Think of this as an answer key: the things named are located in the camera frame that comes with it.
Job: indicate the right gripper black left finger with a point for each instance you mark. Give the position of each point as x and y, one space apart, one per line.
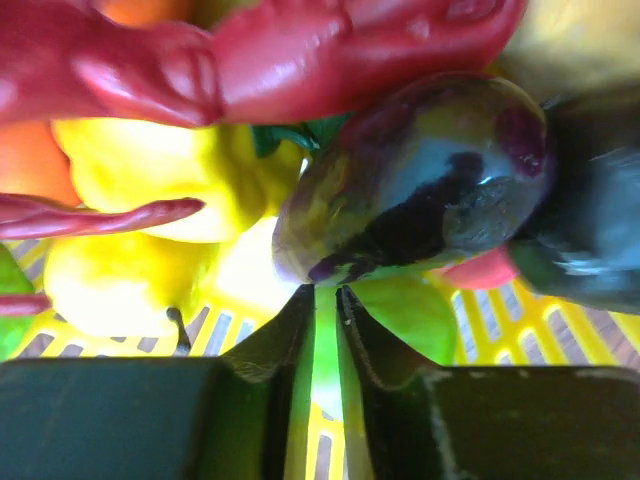
241 415

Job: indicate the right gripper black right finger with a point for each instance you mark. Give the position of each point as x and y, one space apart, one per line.
539 422

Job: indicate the yellow toy lemon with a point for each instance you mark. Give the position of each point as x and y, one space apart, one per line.
128 285

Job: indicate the purple toy eggplant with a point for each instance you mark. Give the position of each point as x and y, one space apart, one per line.
446 169

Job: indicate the green toy fruit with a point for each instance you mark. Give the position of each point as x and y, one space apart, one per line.
400 315

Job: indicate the yellow toy pepper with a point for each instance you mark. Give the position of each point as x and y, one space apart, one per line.
118 165

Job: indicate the orange toy fruit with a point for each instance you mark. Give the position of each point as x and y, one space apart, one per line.
33 164

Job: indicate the red toy lobster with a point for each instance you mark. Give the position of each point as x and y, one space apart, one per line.
278 62

